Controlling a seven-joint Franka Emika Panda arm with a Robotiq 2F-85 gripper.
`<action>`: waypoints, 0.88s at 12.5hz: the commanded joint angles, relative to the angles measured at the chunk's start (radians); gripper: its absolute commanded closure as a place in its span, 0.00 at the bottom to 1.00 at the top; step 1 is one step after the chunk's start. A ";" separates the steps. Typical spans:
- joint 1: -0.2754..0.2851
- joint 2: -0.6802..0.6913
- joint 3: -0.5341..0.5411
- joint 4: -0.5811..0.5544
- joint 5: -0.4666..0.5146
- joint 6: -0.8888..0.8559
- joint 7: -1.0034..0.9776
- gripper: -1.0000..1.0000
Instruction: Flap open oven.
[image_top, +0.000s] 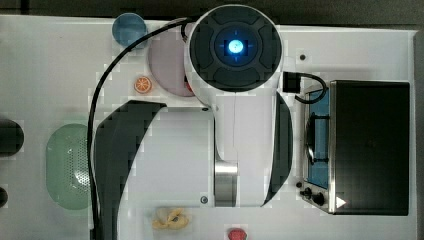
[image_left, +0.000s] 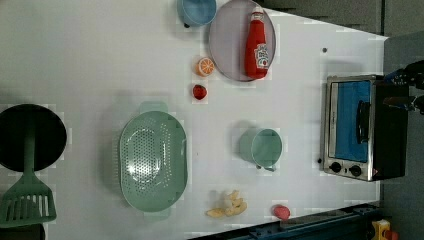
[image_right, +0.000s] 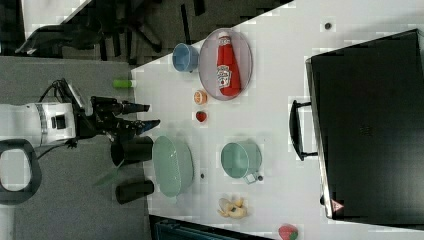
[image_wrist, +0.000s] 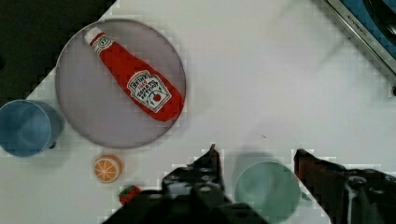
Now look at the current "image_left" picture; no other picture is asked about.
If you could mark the orange half toy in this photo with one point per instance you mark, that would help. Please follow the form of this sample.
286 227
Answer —
205 67

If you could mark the blue cup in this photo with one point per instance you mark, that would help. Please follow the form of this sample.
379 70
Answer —
196 13

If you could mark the red ketchup bottle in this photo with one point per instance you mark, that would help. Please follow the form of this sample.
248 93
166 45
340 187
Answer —
256 60

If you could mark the pink red fruit toy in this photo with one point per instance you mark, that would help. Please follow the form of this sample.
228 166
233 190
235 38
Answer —
281 212

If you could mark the yellow peeled banana toy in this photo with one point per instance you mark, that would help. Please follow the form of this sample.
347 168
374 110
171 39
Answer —
233 205

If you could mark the black frying pan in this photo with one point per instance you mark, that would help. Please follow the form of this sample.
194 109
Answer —
50 136

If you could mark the dark blue table rail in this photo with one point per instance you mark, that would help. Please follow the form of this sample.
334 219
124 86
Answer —
349 223

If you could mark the green mug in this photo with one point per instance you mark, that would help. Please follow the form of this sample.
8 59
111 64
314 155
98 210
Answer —
262 147

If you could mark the red strawberry toy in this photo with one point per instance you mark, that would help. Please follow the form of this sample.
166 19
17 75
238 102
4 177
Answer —
199 92

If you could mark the green slotted spatula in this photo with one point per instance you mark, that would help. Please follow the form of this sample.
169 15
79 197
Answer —
29 201

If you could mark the grey round plate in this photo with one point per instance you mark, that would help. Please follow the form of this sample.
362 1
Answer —
228 35

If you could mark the yellow red toy object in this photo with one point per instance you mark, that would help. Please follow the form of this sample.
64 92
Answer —
383 231

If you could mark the silver black toaster oven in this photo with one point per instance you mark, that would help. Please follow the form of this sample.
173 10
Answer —
364 138

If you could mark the green colander basket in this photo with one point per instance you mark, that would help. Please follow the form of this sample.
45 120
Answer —
153 159

